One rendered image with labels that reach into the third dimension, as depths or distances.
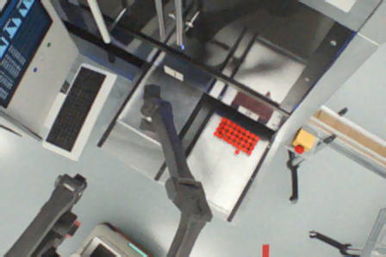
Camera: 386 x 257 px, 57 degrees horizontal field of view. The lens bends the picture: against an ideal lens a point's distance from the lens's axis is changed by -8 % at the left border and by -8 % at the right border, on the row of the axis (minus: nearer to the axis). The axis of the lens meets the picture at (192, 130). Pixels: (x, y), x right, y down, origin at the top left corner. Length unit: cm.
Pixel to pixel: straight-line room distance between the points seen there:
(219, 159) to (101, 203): 113
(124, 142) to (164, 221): 94
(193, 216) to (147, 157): 64
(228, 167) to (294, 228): 105
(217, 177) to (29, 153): 153
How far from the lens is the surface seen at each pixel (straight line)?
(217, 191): 160
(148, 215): 248
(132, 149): 164
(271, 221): 252
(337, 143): 170
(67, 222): 130
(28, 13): 146
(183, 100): 168
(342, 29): 86
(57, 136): 179
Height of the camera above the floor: 247
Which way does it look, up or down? 75 degrees down
